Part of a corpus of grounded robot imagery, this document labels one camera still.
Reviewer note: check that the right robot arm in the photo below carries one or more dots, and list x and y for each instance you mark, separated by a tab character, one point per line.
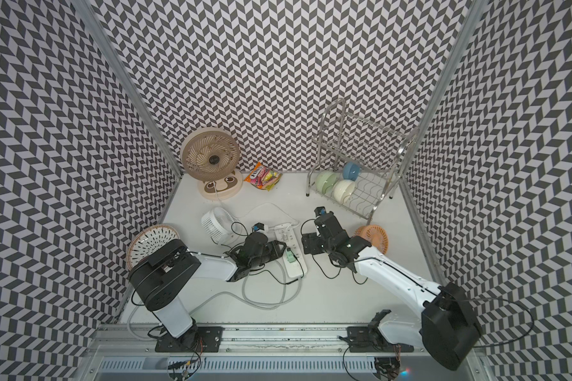
442	320

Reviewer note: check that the beige raccoon desk fan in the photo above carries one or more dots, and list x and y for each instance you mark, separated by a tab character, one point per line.
211	156

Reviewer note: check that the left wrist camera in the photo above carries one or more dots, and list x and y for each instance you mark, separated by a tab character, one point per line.
258	227

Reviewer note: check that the green ceramic bowl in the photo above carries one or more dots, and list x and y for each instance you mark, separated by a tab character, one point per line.
325	181

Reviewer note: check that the white power strip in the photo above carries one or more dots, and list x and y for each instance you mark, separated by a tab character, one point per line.
285	233

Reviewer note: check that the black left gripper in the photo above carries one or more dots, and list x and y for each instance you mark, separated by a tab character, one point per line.
274	249

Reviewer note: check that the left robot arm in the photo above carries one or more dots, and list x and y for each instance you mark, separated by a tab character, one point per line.
160	277

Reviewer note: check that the green usb charger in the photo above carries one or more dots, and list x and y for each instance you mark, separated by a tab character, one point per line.
290	257

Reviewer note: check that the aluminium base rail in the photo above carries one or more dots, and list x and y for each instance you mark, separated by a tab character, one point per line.
262	352

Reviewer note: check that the cream ceramic bowl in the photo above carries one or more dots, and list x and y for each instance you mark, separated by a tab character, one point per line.
343	190

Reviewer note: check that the blue ceramic bowl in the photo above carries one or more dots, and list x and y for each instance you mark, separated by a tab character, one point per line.
351	171

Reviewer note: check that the aluminium right corner post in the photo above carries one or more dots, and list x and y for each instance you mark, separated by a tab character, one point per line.
447	74

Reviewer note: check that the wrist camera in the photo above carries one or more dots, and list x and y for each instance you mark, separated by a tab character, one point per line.
258	227
326	223

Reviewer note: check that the small white fan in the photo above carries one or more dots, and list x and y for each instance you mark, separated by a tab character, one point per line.
217	224

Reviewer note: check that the colourful candy bag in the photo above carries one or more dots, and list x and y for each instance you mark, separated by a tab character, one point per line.
263	177

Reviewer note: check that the aluminium corner post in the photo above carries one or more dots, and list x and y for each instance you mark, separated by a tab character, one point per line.
447	74
92	25

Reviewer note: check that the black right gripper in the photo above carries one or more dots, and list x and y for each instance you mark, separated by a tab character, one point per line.
309	242

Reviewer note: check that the steel dish rack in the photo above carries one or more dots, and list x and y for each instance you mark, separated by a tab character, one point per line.
379	151

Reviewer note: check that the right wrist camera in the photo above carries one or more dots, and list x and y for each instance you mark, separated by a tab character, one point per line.
326	223

